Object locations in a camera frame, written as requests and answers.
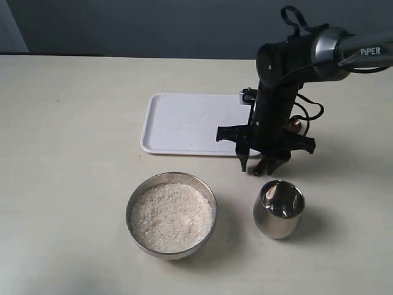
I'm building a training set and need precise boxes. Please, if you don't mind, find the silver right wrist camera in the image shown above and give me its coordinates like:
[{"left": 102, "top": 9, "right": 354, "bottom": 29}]
[{"left": 239, "top": 87, "right": 257, "bottom": 105}]

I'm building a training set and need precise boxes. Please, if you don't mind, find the large steel rice bowl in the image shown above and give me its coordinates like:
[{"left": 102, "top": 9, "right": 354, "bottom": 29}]
[{"left": 126, "top": 172, "right": 218, "bottom": 261}]

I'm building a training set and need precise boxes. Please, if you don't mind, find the white plastic tray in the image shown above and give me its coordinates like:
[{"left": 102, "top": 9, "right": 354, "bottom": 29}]
[{"left": 140, "top": 93, "right": 250, "bottom": 157}]

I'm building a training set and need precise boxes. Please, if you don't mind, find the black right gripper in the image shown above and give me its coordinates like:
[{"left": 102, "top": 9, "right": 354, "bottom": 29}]
[{"left": 216, "top": 82, "right": 316, "bottom": 175}]

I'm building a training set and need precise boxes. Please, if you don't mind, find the stainless steel cup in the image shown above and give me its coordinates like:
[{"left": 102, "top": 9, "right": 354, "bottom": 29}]
[{"left": 253, "top": 179, "right": 305, "bottom": 239}]

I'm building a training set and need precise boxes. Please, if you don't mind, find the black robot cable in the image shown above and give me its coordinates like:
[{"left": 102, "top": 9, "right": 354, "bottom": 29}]
[{"left": 281, "top": 6, "right": 393, "bottom": 136}]

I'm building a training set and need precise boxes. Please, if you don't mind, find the dark brown wooden spoon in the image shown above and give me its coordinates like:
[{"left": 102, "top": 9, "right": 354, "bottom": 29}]
[{"left": 252, "top": 119, "right": 302, "bottom": 176}]

